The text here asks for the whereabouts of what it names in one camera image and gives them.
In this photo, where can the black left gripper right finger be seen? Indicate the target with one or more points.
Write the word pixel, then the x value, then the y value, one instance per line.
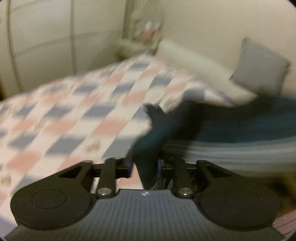
pixel 223 197

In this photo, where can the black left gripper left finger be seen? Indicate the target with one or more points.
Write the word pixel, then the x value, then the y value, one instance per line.
pixel 67 196

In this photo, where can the dark striped knit sweater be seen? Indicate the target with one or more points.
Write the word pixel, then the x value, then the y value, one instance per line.
pixel 257 136

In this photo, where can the checkered pink grey bedsheet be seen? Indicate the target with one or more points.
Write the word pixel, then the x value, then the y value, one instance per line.
pixel 92 116

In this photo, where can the white long pillow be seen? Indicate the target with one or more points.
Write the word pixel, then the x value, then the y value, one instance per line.
pixel 213 73

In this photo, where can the grey square pillow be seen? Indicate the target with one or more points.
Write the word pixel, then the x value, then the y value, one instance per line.
pixel 260 69

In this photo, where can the white wardrobe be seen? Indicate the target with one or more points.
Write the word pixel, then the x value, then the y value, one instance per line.
pixel 45 40

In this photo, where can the white bedside table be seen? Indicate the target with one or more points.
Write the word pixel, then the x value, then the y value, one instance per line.
pixel 126 48

